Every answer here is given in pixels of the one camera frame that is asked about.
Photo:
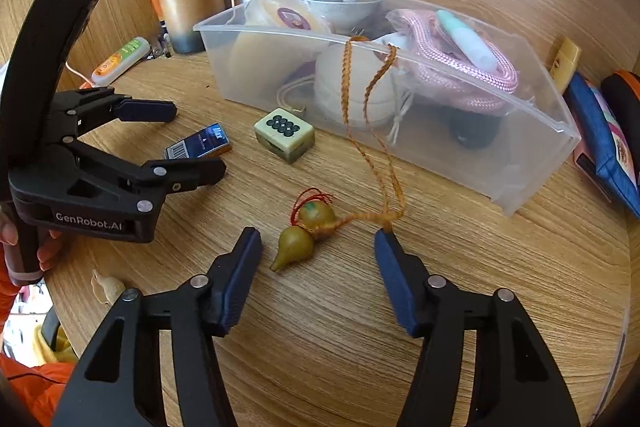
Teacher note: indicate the pink round case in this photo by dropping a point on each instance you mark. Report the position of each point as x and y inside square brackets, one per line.
[285, 19]

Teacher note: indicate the green mahjong tile block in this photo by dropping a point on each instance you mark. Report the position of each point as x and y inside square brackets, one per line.
[285, 129]

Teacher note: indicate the black round object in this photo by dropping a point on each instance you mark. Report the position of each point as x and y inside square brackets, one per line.
[472, 132]

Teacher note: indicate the clear plastic storage bin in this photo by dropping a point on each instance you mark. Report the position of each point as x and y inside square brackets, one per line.
[525, 157]

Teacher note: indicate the blue card box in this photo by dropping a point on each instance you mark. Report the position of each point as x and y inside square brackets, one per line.
[200, 142]

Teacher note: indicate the cream round case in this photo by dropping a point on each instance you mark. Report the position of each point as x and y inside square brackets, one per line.
[350, 82]

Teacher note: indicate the white bowl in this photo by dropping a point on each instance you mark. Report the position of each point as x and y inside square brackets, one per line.
[340, 14]

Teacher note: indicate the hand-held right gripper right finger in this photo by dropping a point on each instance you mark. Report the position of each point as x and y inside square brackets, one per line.
[397, 287]

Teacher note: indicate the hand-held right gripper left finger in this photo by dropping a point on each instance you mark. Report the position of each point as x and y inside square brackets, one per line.
[240, 287]

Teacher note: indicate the teal white tube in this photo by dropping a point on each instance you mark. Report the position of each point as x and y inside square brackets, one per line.
[470, 44]

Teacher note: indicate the orange jacket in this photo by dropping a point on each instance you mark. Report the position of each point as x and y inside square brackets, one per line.
[30, 387]

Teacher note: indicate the yellow cloth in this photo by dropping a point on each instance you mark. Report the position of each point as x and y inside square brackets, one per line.
[57, 344]

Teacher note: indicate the blue patterned pencil pouch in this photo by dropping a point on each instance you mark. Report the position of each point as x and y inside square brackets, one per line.
[600, 157]

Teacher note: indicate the person's left forearm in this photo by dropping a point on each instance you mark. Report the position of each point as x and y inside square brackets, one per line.
[6, 287]

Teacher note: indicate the person's left hand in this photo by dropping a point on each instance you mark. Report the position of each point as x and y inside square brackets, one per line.
[52, 247]

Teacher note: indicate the black orange zip case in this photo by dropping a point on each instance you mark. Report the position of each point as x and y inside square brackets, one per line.
[622, 99]

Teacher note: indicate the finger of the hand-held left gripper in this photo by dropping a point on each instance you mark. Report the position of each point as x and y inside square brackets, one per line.
[145, 111]
[195, 174]

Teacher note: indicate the beige seashell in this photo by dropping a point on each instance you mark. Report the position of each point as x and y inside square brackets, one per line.
[106, 288]

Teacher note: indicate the green orange tube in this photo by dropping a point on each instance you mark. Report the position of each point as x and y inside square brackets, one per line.
[120, 59]

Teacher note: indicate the yellow sunscreen bottle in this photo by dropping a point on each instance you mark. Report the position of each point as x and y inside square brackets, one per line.
[565, 62]

